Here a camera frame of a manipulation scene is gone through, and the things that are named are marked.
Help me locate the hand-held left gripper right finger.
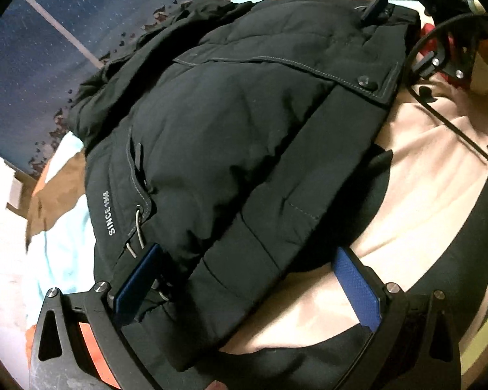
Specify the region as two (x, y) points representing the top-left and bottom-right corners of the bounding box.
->
(334, 246), (462, 390)

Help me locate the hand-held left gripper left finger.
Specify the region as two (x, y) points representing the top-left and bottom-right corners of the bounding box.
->
(33, 243), (167, 390)

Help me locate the black padded jacket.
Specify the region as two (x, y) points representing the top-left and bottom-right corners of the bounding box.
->
(67, 0), (421, 374)

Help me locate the colourful patchwork printed blanket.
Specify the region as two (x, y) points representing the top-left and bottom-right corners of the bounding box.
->
(8, 0), (488, 390)

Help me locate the brown cardboard box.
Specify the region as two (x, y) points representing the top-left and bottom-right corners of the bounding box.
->
(6, 166), (38, 221)

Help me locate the blue printed cloth wardrobe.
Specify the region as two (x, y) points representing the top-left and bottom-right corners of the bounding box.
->
(0, 0), (228, 176)

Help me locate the black cable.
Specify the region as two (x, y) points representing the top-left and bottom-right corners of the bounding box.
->
(404, 13), (488, 162)

